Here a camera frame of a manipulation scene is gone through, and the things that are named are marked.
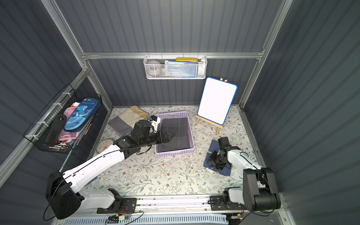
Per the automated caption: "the navy blue pillowcase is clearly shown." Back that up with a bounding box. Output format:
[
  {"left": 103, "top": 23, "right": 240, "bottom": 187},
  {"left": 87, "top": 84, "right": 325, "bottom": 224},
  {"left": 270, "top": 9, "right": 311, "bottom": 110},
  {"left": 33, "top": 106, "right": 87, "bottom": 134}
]
[{"left": 203, "top": 140, "right": 232, "bottom": 176}]

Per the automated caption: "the beige grey pillowcase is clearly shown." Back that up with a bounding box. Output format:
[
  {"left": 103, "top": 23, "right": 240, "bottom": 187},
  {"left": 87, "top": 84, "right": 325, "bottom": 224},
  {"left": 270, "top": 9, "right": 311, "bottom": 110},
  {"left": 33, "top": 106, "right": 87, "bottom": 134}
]
[{"left": 108, "top": 106, "right": 150, "bottom": 137}]

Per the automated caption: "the dark grey checked pillowcase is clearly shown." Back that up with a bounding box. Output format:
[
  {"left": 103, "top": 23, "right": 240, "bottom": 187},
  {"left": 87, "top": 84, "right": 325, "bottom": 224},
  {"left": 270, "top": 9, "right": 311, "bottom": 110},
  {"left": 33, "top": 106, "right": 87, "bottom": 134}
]
[{"left": 157, "top": 118, "right": 191, "bottom": 153}]

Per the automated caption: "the purple plastic basket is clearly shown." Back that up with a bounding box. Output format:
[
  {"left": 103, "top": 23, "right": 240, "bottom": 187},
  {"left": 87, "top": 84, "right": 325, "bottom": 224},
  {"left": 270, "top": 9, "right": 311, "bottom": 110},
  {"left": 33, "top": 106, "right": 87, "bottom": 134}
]
[{"left": 155, "top": 111, "right": 195, "bottom": 157}]

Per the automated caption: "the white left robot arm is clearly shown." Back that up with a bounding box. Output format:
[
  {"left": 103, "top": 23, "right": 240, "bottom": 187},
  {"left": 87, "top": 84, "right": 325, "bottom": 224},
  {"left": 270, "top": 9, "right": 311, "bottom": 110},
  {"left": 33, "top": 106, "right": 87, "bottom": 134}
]
[{"left": 46, "top": 116, "right": 175, "bottom": 219}]

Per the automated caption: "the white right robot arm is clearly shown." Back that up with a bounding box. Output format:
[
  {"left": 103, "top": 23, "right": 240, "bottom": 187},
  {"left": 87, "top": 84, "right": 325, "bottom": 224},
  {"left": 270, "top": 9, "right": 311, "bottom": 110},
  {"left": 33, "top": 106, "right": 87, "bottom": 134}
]
[{"left": 204, "top": 137, "right": 281, "bottom": 213}]

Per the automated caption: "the yellow box in basket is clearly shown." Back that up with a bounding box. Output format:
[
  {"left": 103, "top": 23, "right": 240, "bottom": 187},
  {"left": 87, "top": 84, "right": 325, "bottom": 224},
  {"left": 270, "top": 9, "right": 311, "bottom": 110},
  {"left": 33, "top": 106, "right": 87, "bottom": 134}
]
[{"left": 175, "top": 57, "right": 198, "bottom": 63}]

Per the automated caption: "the green round clock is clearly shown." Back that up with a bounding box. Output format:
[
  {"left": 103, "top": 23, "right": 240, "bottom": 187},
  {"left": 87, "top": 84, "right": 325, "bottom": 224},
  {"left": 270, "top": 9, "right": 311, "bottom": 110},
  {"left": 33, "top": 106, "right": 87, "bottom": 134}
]
[{"left": 96, "top": 138, "right": 114, "bottom": 154}]

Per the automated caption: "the blue framed whiteboard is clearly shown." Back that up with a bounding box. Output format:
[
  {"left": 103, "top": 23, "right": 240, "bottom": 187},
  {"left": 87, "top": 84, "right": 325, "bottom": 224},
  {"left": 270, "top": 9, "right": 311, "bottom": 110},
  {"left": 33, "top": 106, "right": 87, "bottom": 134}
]
[{"left": 197, "top": 77, "right": 238, "bottom": 125}]

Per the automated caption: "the blue shark pencil case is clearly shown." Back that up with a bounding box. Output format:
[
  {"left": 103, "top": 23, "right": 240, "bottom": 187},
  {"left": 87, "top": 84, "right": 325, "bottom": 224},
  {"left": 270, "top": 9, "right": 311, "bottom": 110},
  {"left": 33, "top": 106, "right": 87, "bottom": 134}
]
[{"left": 64, "top": 98, "right": 101, "bottom": 133}]

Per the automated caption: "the white tape roll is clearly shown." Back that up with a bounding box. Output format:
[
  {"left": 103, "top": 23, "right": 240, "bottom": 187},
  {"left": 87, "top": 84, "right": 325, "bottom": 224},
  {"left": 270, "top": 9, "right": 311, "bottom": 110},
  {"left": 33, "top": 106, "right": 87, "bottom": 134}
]
[{"left": 145, "top": 60, "right": 162, "bottom": 77}]

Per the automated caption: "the blue white packet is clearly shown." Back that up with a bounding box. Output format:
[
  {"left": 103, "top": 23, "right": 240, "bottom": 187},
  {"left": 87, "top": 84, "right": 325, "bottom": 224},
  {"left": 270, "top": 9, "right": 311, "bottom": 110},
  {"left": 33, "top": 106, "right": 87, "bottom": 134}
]
[{"left": 165, "top": 61, "right": 198, "bottom": 78}]

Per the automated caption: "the pink pouch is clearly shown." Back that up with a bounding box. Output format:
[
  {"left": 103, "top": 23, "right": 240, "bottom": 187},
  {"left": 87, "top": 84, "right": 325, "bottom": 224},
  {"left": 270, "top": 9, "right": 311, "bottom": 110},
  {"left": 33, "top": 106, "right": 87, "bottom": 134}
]
[{"left": 57, "top": 102, "right": 80, "bottom": 144}]

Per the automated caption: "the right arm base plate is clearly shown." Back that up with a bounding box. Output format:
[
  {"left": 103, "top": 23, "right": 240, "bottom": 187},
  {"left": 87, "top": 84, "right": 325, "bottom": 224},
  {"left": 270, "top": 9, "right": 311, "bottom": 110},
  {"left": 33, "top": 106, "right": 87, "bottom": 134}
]
[{"left": 207, "top": 196, "right": 245, "bottom": 212}]

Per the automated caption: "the white wire wall basket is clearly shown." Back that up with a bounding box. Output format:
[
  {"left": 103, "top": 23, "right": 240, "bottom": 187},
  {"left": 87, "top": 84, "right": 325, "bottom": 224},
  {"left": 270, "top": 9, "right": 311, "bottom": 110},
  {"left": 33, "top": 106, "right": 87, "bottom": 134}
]
[{"left": 143, "top": 55, "right": 208, "bottom": 80}]

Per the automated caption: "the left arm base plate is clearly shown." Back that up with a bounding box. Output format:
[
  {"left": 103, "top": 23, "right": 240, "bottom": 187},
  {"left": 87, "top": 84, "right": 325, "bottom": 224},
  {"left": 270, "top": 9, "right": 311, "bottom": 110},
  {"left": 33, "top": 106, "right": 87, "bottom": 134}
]
[{"left": 97, "top": 198, "right": 137, "bottom": 214}]

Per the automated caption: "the black handle tool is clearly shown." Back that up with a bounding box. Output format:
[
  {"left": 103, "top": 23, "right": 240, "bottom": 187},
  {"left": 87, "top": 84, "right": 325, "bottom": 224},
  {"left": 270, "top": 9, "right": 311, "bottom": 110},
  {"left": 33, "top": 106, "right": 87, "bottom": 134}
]
[{"left": 45, "top": 114, "right": 67, "bottom": 144}]

